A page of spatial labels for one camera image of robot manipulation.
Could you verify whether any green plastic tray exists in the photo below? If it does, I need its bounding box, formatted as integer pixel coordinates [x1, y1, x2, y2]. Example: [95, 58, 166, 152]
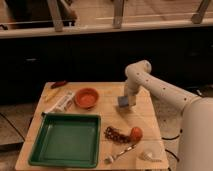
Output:
[28, 114, 101, 168]

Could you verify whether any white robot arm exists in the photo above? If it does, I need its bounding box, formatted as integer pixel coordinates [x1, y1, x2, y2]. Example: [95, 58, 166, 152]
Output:
[124, 60, 213, 171]

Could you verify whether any wooden table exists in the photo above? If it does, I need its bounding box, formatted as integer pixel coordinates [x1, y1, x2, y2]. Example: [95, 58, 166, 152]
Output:
[15, 82, 169, 171]

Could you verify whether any orange bowl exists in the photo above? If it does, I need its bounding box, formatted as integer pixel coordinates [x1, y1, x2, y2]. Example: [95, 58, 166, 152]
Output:
[74, 88, 99, 109]

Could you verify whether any silver fork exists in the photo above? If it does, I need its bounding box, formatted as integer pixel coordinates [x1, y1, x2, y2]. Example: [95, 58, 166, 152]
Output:
[104, 145, 136, 164]

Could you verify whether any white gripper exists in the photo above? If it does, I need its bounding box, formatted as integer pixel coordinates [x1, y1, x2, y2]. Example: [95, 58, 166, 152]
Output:
[124, 81, 140, 107]

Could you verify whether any white tube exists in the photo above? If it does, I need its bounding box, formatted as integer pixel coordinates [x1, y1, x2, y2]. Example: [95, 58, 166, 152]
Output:
[44, 91, 75, 114]

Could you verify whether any white cup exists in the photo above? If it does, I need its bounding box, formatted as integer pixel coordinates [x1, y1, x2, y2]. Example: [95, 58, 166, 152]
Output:
[139, 151, 160, 162]

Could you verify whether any blue sponge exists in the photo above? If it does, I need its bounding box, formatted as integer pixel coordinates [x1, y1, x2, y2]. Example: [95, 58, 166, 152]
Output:
[118, 96, 129, 107]

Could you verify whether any yellow banana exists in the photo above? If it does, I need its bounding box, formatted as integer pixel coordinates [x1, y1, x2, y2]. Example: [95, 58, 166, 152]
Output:
[44, 89, 60, 102]

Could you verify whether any orange tomato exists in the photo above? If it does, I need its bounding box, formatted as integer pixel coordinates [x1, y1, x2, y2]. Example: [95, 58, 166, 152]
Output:
[130, 127, 143, 142]

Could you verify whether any bunch of dark grapes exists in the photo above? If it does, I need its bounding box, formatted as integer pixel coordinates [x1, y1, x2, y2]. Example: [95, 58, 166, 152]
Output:
[104, 126, 130, 143]

